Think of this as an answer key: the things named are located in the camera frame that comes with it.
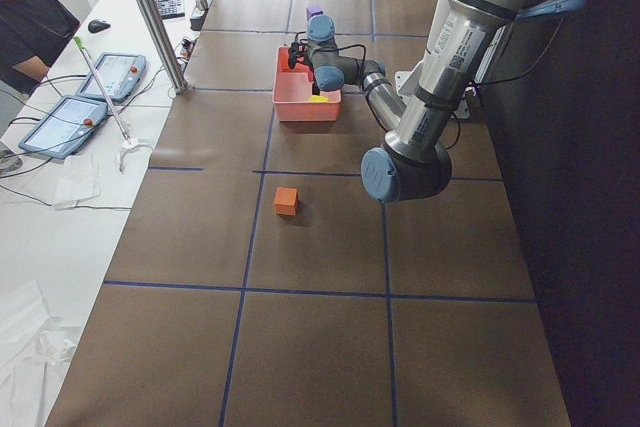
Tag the white reacher grabber stick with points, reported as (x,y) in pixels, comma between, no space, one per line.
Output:
(130,142)

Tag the orange foam block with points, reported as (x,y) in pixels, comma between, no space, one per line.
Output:
(286,201)

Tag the yellow-green foam block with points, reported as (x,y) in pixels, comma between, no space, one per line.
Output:
(318,99)

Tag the far teach pendant tablet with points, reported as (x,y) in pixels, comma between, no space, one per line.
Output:
(120,74)

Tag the crumpled white cloth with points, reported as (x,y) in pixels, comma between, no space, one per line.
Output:
(36,351)

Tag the teach pendant tablet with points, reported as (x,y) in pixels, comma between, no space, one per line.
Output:
(65,128)
(120,74)

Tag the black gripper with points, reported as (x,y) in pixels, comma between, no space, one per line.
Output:
(299,58)

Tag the aluminium frame post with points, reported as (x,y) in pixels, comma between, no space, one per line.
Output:
(162,43)

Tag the purple foam block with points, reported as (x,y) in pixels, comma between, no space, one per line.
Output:
(313,11)

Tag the black computer mouse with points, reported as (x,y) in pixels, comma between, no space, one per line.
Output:
(97,25)

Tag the pink plastic bin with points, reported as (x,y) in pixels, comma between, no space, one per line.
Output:
(291,92)

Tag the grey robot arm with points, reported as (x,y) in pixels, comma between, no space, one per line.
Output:
(411,163)

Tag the red foam block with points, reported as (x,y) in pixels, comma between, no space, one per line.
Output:
(286,63)

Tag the white paper sheet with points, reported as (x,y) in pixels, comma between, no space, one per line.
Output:
(79,181)

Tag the person in black shirt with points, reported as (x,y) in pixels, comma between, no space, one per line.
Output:
(33,35)

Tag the near teach pendant tablet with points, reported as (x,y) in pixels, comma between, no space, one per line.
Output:
(65,128)

